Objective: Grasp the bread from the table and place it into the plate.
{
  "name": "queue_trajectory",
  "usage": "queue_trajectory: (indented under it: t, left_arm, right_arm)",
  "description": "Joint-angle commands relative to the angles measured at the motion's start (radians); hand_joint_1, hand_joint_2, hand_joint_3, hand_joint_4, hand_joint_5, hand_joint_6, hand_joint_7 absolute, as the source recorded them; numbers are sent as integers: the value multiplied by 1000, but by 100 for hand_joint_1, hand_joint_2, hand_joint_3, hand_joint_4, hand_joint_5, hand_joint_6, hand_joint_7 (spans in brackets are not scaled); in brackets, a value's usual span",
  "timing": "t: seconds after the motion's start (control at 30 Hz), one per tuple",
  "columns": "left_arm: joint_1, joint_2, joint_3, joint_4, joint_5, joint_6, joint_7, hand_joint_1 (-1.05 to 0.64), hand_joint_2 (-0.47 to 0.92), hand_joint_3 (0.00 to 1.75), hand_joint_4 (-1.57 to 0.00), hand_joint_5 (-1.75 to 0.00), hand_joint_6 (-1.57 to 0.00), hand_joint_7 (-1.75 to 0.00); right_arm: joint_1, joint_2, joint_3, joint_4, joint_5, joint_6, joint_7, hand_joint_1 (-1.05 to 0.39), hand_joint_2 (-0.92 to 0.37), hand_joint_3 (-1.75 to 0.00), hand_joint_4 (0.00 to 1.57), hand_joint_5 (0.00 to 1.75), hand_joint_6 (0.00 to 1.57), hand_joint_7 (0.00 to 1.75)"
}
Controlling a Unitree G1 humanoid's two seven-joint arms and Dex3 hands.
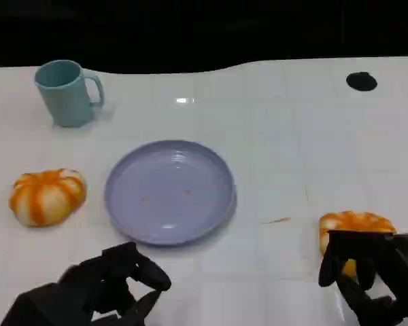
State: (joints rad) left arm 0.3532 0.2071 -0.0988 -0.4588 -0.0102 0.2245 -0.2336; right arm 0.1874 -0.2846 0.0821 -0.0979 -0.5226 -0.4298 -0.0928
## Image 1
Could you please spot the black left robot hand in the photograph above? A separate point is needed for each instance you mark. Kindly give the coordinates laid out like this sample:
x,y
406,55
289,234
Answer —
x,y
98,282

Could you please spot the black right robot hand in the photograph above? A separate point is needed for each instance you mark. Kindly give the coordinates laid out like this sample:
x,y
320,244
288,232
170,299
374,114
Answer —
x,y
394,265

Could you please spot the orange and white bread roll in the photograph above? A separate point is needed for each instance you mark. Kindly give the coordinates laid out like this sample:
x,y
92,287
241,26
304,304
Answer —
x,y
47,198
357,222

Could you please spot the lilac plate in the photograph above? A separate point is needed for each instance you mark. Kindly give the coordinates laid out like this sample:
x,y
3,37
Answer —
x,y
170,197

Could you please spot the thin orange sliver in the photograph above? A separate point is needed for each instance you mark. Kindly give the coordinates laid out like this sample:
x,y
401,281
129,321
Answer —
x,y
277,220

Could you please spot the pale green mug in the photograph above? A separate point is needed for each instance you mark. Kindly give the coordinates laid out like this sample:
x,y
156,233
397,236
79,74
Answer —
x,y
68,98

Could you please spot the black round table grommet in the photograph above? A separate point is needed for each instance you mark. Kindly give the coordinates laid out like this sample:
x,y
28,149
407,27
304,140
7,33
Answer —
x,y
361,81

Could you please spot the black backdrop cloth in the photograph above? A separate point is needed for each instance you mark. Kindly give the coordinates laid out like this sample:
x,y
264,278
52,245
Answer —
x,y
204,30

